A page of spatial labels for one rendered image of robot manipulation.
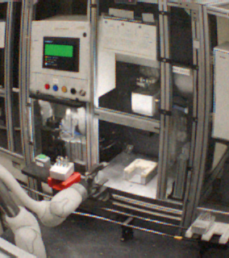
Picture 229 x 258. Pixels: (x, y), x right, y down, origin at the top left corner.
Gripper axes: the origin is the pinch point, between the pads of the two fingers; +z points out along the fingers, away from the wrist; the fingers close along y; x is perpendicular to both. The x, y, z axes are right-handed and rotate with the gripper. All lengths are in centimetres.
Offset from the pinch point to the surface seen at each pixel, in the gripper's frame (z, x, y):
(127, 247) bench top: -2.7, -16.0, -44.6
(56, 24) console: 20, 42, 68
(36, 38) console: 20, 57, 59
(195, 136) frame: 21.6, -38.2, 19.1
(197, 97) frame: 22, -38, 39
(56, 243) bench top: -21, 20, -44
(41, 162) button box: 7.9, 45.8, -11.0
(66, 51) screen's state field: 18, 33, 53
